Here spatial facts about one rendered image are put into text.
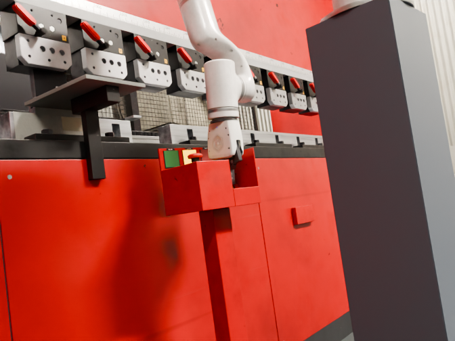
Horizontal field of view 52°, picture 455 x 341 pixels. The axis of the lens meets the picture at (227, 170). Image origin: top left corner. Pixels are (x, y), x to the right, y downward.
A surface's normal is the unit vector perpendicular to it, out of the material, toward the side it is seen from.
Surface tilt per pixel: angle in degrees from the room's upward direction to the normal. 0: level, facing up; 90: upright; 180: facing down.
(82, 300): 90
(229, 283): 90
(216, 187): 90
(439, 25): 90
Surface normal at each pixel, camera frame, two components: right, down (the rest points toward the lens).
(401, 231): -0.69, 0.04
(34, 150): 0.79, -0.15
